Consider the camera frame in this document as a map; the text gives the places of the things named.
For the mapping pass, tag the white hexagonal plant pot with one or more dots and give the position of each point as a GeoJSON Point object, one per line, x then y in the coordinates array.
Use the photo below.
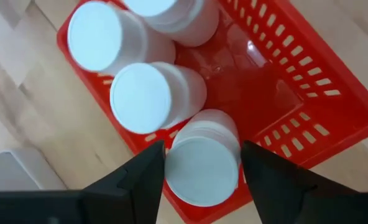
{"type": "Point", "coordinates": [13, 169]}

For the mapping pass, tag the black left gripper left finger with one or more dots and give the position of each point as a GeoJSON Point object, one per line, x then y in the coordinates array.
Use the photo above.
{"type": "Point", "coordinates": [134, 193]}

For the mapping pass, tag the red plastic basket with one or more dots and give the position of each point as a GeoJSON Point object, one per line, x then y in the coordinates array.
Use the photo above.
{"type": "Point", "coordinates": [264, 99]}

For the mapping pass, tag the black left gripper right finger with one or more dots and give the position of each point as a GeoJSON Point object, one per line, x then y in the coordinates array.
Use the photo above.
{"type": "Point", "coordinates": [280, 193]}

